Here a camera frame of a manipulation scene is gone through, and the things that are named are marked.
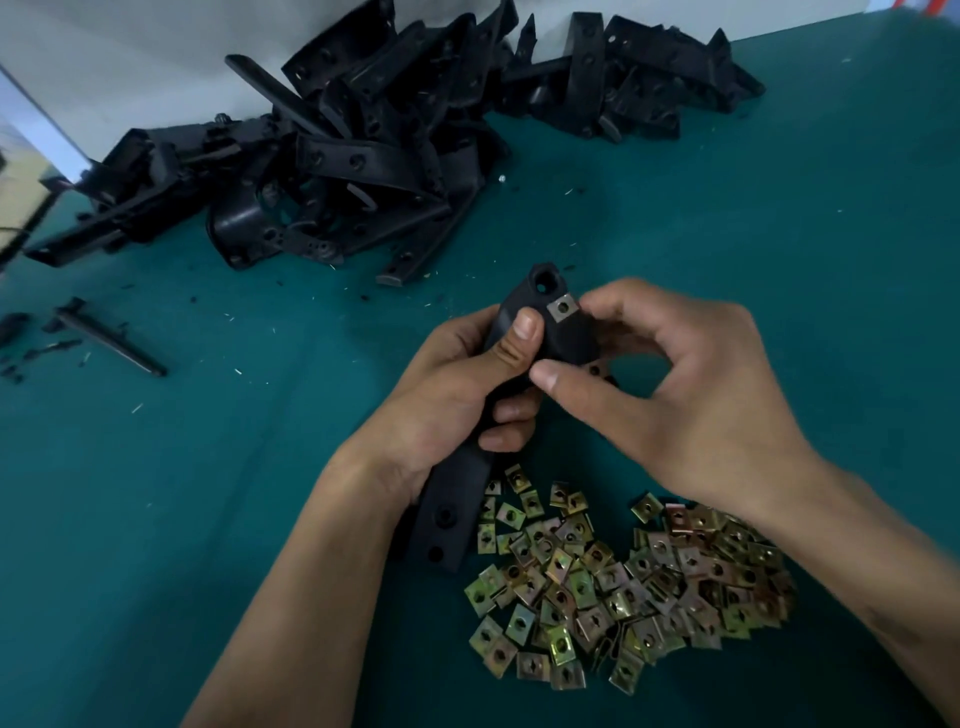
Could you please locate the person's left hand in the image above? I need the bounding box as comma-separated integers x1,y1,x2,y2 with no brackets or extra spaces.
342,304,545,504

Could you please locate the person's right hand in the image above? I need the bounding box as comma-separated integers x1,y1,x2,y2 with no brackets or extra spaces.
528,277,819,519

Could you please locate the black plastic bracket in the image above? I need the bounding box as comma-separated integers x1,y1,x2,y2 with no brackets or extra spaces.
402,262,609,575

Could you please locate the pile of brass clip nuts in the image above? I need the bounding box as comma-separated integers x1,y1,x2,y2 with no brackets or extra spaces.
465,462,801,696

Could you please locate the pile of black plastic brackets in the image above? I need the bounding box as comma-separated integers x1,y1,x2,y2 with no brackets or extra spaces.
22,0,767,290

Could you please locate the person's left forearm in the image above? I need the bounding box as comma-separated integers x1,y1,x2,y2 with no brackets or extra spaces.
180,450,414,728

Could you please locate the green table cloth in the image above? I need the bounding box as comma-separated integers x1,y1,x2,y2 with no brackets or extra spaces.
0,7,960,728

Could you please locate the thin black plastic strip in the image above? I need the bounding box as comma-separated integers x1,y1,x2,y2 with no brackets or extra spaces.
52,297,170,378

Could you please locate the brown cardboard piece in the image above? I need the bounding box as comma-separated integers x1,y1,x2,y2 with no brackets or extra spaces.
0,142,59,242

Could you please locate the white metal post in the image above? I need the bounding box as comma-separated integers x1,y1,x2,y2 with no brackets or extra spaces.
0,67,92,185

